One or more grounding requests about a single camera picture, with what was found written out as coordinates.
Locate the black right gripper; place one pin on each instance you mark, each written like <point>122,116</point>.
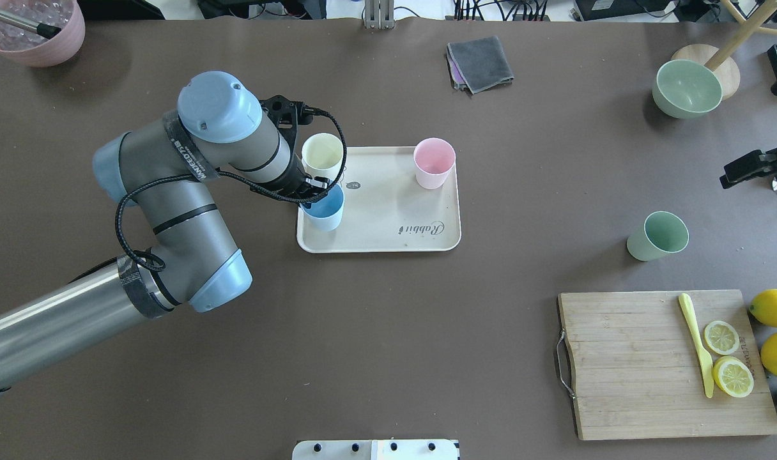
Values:
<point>743,167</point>

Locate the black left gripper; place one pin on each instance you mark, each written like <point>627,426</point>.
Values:
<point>294,181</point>

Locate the cream cup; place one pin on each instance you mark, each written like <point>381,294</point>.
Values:
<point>322,156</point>

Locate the light blue cup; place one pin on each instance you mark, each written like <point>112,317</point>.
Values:
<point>326,213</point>

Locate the green cup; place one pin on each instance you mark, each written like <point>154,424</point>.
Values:
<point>662,233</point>

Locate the pink cup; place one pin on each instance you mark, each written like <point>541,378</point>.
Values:
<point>434,159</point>

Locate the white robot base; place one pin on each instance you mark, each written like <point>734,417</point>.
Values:
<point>423,448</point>

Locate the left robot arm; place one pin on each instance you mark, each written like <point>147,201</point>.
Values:
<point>176,246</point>

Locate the cream rabbit tray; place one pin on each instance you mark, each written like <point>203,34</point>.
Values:
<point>386,210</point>

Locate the wooden stand with round base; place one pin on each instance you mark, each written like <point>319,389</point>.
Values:
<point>720,61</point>

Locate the green bowl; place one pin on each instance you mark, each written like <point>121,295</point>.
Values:
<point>685,89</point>

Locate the lemon slice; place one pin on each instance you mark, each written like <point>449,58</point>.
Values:
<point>733,377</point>
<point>721,338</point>

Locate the grey folded cloth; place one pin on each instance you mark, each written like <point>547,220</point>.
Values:
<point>478,64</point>

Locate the yellow plastic knife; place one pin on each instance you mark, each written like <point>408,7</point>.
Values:
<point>705,360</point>

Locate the wooden cutting board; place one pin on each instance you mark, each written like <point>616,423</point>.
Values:
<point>634,372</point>

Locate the metal scoop with black tip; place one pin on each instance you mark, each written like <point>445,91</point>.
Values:
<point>33,27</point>

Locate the pink bowl with ice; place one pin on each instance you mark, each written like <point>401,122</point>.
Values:
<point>30,49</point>

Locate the aluminium frame post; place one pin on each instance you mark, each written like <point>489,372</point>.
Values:
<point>379,14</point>

